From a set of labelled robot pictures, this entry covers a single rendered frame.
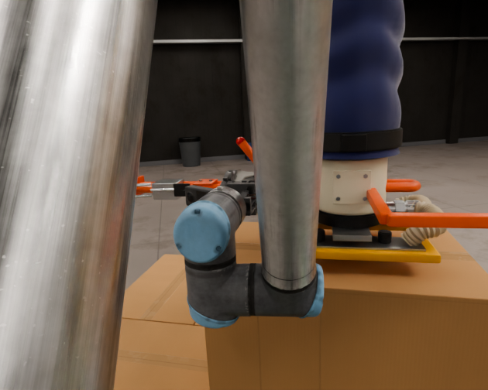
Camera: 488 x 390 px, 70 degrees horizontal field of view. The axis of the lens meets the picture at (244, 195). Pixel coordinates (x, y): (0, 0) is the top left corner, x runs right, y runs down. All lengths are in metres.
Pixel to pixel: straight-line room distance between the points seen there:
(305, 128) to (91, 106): 0.25
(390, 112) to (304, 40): 0.47
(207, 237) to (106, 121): 0.39
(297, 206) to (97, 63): 0.31
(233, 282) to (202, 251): 0.08
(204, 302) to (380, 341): 0.38
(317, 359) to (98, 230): 0.72
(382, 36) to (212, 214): 0.47
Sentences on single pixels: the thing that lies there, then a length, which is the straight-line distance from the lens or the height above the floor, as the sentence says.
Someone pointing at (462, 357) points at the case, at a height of 0.82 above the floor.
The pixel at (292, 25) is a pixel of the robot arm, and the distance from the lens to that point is 0.33.
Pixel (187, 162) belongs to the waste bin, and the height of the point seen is 0.12.
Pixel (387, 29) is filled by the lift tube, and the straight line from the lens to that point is 0.80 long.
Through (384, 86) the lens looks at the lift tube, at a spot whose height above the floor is 1.33.
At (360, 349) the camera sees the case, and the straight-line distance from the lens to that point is 0.82.
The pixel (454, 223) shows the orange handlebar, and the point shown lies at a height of 1.11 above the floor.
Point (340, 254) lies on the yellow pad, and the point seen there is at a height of 0.99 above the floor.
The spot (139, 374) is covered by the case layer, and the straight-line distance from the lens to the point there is 1.21.
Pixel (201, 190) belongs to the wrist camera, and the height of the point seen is 1.13.
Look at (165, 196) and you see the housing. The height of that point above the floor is 1.09.
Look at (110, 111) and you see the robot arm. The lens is 0.18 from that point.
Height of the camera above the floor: 1.30
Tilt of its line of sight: 14 degrees down
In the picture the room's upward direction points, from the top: 3 degrees counter-clockwise
